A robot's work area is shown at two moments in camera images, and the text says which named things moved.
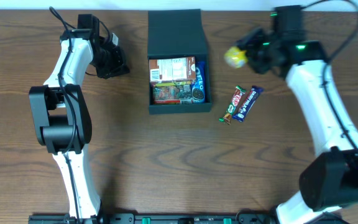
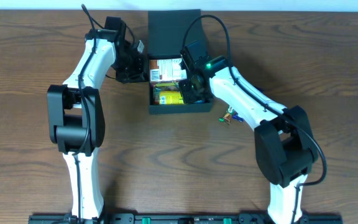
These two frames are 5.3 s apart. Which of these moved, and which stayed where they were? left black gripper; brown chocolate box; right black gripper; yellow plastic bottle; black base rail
Moved: yellow plastic bottle; left black gripper; right black gripper
Stayed: brown chocolate box; black base rail
